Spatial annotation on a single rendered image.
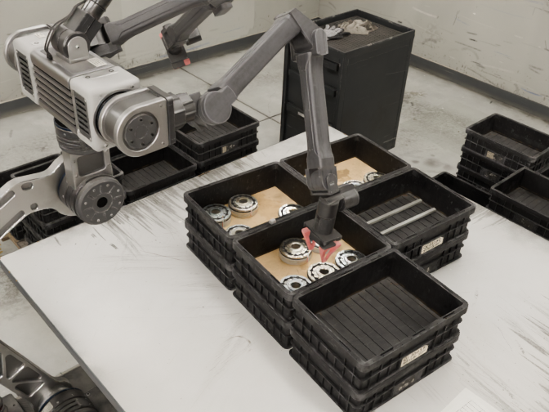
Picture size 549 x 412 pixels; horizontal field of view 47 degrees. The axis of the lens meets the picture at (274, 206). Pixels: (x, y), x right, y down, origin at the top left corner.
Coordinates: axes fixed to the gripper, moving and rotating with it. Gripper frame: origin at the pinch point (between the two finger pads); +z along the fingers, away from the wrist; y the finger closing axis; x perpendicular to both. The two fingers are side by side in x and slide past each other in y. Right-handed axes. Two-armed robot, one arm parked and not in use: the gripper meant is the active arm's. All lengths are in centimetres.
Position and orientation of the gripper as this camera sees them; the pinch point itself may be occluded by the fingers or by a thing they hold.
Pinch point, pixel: (317, 253)
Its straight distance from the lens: 187.2
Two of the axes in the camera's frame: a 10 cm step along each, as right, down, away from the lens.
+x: -8.2, 2.3, -5.2
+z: -1.3, 8.1, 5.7
